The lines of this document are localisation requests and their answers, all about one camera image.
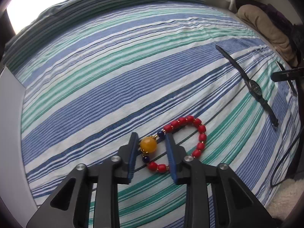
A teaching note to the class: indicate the black wristwatch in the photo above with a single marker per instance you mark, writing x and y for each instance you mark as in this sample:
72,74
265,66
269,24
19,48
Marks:
254,86

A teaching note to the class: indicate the beige cushion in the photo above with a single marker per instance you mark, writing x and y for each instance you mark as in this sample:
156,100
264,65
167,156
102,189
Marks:
266,26

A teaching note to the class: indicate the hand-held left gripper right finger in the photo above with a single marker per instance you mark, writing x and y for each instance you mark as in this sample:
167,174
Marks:
169,156

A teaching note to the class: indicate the white fluffy rug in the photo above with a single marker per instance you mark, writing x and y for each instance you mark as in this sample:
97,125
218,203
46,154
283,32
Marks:
287,199

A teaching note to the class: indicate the purple cloth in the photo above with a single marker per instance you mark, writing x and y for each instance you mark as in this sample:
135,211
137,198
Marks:
277,11

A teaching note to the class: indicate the white cardboard box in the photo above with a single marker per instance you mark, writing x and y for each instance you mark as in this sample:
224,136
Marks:
11,147

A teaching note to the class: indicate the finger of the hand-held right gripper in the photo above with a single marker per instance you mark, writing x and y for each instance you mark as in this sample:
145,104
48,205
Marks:
285,74

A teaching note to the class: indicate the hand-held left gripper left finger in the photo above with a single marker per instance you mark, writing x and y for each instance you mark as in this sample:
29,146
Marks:
134,156

